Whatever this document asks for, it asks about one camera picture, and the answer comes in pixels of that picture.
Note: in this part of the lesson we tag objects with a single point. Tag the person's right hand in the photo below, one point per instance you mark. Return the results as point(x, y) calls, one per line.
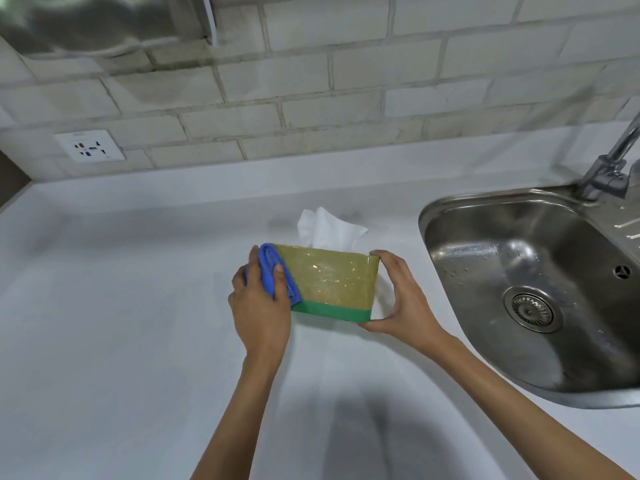
point(412, 314)

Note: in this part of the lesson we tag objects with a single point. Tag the person's left hand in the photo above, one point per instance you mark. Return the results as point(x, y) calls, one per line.
point(260, 319)

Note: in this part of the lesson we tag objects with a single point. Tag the person's left thumb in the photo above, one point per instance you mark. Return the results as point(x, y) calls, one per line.
point(280, 283)

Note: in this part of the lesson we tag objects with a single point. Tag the person's right thumb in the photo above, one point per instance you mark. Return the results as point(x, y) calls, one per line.
point(376, 324)

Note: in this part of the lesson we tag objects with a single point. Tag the blue cleaning cloth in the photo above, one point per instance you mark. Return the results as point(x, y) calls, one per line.
point(270, 267)

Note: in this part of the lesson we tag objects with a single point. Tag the gold and green tissue box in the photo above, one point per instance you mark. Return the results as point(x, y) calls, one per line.
point(332, 282)

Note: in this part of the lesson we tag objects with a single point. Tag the person's right forearm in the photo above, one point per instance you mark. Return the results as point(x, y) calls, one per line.
point(510, 414)

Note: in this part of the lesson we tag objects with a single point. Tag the person's left forearm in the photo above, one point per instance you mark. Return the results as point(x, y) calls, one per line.
point(240, 419)

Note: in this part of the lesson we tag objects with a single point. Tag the white tissue sheet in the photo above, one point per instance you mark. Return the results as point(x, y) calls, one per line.
point(327, 229)

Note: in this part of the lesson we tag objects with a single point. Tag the stainless steel sink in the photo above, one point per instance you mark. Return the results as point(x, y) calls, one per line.
point(500, 254)

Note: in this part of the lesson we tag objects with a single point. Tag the metal sink drain strainer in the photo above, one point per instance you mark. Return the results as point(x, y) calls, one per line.
point(532, 309)

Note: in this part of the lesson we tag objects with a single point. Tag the round sink overflow cap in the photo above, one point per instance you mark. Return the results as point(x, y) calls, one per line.
point(621, 271)

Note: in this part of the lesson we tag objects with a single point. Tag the chrome faucet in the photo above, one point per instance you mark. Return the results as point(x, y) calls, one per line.
point(602, 177)

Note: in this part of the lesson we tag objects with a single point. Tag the stainless steel range hood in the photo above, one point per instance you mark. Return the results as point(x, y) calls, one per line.
point(90, 19)

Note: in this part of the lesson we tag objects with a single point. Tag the white wall power outlet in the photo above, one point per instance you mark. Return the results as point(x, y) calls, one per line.
point(90, 145)

